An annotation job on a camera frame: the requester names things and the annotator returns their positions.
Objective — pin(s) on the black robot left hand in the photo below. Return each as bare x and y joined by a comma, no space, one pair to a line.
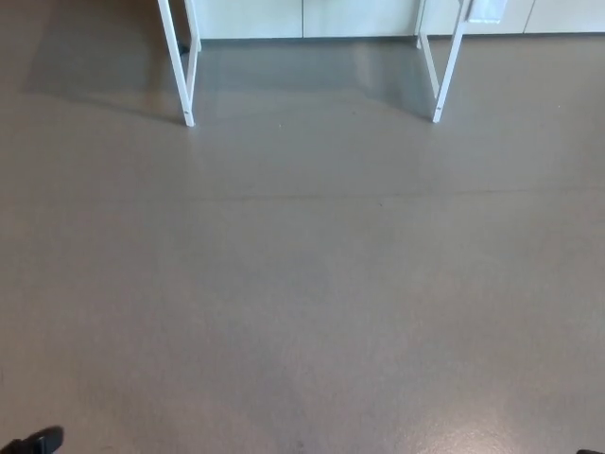
38,442

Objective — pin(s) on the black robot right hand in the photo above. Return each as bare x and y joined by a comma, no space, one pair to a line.
594,451

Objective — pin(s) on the white cabinet door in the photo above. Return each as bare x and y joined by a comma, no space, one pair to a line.
567,14
250,18
359,16

